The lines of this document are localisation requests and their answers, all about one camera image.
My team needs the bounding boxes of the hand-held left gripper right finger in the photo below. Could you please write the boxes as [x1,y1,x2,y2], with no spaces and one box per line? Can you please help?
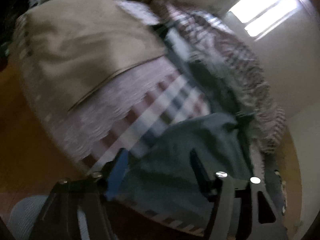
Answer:
[190,150,288,240]

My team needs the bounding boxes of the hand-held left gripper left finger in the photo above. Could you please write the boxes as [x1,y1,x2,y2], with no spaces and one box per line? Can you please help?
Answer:
[27,150,130,240]

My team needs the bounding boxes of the dark teal shirt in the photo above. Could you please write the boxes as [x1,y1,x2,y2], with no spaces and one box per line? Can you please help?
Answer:
[107,112,253,230]

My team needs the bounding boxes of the teal plush pillow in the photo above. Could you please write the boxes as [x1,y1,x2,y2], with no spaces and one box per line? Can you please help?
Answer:
[262,164,288,215]

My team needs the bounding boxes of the checkered bed sheet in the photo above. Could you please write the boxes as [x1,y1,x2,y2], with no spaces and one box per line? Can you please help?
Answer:
[22,0,213,235]

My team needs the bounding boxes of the light green sweatshirt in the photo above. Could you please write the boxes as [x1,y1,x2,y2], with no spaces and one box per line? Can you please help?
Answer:
[167,27,250,120]

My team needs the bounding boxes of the wooden headboard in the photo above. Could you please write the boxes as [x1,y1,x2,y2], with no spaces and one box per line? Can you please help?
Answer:
[275,130,303,230]

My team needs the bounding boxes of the checkered quilt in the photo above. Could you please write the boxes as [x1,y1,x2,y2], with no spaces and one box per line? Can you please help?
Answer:
[150,0,287,153]

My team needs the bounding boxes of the beige folded cloth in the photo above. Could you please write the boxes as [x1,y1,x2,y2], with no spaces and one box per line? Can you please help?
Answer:
[12,0,168,113]

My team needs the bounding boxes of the window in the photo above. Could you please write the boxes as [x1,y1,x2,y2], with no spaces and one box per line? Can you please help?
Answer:
[200,0,300,40]

